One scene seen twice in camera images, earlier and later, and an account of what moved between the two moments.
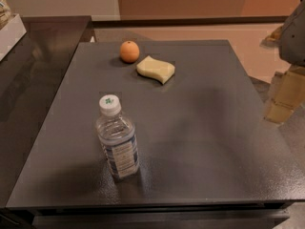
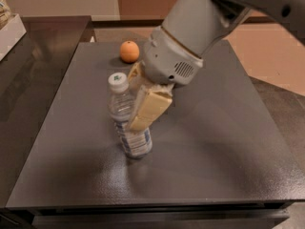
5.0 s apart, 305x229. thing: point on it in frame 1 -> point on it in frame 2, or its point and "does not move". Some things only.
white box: [11, 33] does not move
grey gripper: [294, 38] -> [168, 59]
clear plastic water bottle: [117, 137] -> [137, 144]
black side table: [30, 76] does not move
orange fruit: [130, 52] does not move
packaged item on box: [5, 12] does not move
